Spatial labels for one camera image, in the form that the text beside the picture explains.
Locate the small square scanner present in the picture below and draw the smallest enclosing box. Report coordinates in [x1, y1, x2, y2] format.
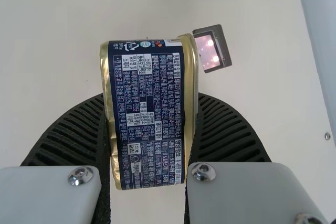
[192, 24, 233, 74]

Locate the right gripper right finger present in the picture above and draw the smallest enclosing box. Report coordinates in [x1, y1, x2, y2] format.
[183, 92, 329, 224]

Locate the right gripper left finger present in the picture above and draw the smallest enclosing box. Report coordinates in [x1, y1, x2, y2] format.
[0, 93, 116, 224]

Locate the rectangular tin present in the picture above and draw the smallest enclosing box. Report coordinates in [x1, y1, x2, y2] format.
[99, 33, 200, 191]

